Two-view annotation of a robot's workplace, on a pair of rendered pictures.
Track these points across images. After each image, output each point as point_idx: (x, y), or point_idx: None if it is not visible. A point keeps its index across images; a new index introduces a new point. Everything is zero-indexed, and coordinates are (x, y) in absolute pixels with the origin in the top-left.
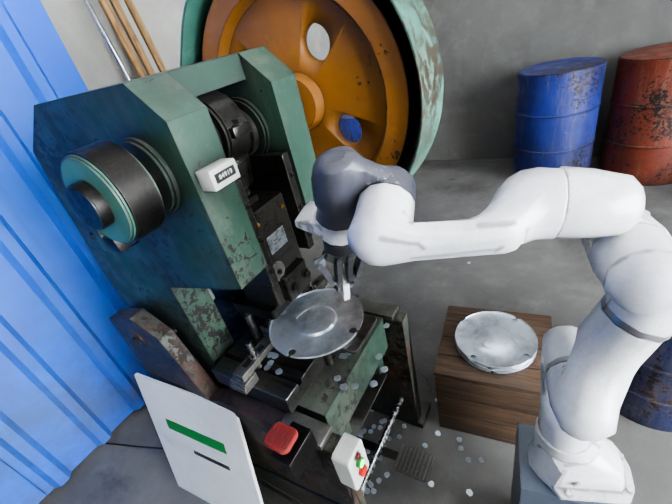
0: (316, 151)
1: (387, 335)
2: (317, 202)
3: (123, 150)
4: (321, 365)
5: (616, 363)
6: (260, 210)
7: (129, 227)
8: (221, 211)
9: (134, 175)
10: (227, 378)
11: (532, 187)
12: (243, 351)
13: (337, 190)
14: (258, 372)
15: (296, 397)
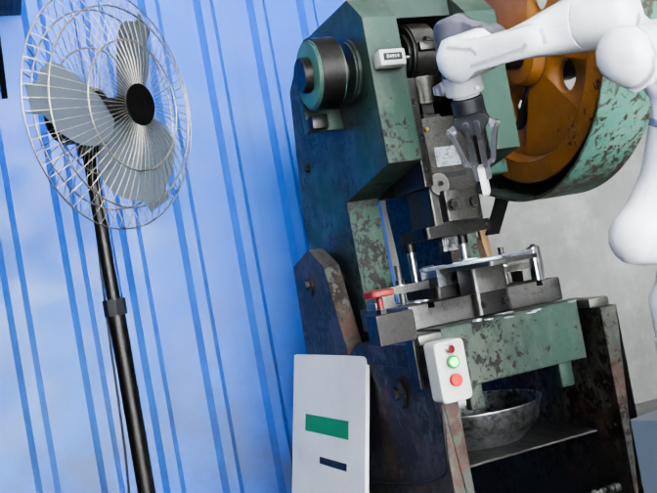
0: (540, 109)
1: (589, 340)
2: (436, 54)
3: (333, 38)
4: (468, 314)
5: (652, 164)
6: (433, 119)
7: (320, 84)
8: (387, 91)
9: (333, 50)
10: (370, 313)
11: (553, 5)
12: (398, 303)
13: (443, 36)
14: (399, 305)
15: (421, 317)
